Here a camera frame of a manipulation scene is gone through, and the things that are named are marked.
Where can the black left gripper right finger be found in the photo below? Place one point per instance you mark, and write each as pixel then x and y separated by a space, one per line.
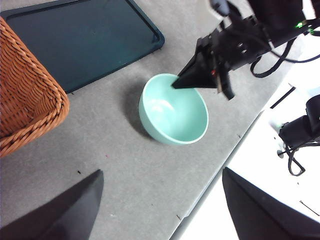
pixel 262 215

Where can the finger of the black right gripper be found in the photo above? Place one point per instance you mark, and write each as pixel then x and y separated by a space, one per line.
pixel 200 75
pixel 226 85

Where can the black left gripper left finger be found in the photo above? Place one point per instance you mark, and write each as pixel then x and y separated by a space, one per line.
pixel 65 210

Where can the teal ribbed bowl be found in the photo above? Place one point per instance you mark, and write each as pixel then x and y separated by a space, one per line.
pixel 180 117

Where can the brown wicker basket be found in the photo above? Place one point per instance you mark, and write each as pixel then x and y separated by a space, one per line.
pixel 25 100

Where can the dark rectangular tray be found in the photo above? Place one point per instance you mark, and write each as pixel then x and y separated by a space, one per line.
pixel 87 42

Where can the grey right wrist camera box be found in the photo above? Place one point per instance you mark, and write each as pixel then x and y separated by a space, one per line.
pixel 220 6

